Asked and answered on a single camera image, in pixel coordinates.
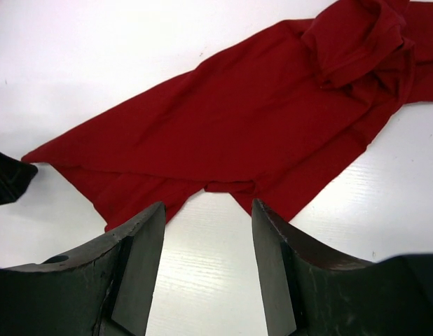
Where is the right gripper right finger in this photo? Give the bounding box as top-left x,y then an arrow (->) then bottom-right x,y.
252,199 -> 433,335

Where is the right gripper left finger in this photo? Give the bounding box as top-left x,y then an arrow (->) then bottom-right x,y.
0,202 -> 166,335

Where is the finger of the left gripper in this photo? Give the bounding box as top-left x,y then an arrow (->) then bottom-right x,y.
0,152 -> 38,205

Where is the red t shirt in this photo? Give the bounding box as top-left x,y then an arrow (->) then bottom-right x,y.
23,1 -> 433,230

